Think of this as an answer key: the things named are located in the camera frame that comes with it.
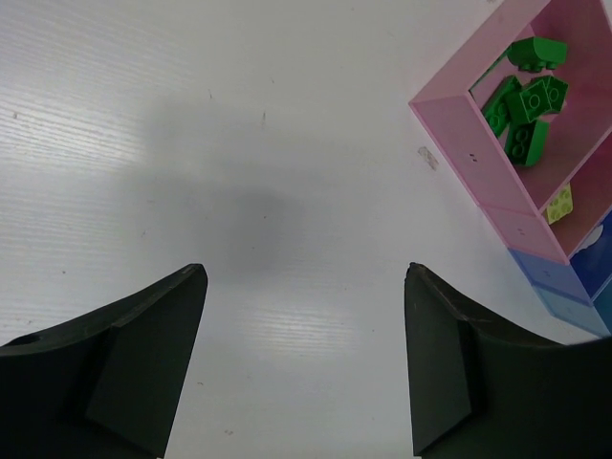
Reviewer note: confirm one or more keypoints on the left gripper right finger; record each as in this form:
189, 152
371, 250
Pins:
481, 386

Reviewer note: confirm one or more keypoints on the light blue container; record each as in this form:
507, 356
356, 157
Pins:
570, 310

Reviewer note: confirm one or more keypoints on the long green lego brick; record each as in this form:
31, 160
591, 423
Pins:
496, 110

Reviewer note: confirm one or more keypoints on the small green lego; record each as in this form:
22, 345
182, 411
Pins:
529, 103

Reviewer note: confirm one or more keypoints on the green square lego brick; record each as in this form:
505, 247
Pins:
535, 54

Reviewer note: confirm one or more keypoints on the green curved lego brick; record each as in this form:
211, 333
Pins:
524, 144

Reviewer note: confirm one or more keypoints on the large pink container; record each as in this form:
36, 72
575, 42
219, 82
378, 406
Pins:
452, 117

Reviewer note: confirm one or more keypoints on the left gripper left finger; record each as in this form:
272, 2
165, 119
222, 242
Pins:
106, 384

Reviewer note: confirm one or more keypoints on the green lego front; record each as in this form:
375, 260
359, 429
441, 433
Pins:
557, 90

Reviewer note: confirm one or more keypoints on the small pink container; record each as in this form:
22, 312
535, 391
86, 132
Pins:
591, 194

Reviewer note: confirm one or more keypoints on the yellow lego front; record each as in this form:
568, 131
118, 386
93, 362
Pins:
560, 206

